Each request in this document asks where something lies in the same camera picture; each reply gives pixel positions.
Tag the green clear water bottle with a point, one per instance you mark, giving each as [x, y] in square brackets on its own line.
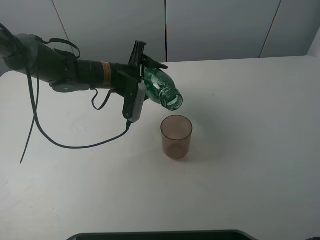
[161, 89]

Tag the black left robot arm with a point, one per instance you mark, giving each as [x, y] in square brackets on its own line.
[66, 72]

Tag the pink translucent plastic cup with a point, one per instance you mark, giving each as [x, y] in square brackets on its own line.
[176, 133]

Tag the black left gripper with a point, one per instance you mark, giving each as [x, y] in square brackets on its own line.
[126, 77]

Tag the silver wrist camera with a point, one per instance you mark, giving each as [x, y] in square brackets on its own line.
[138, 104]

